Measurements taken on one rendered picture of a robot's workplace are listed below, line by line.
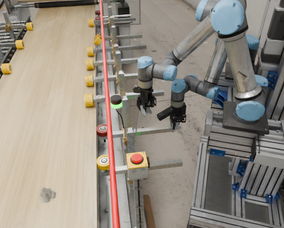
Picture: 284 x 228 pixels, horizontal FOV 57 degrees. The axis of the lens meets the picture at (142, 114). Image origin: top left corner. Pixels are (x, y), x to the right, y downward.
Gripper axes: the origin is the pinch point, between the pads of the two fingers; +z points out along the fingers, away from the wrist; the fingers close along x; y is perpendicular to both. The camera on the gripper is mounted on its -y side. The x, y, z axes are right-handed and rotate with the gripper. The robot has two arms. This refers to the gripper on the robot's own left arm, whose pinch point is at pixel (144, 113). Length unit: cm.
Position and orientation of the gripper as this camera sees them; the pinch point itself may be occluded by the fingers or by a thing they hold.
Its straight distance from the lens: 148.9
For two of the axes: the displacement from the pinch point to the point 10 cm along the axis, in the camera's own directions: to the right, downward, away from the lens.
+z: 0.3, 7.9, 6.1
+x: 8.8, -3.1, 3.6
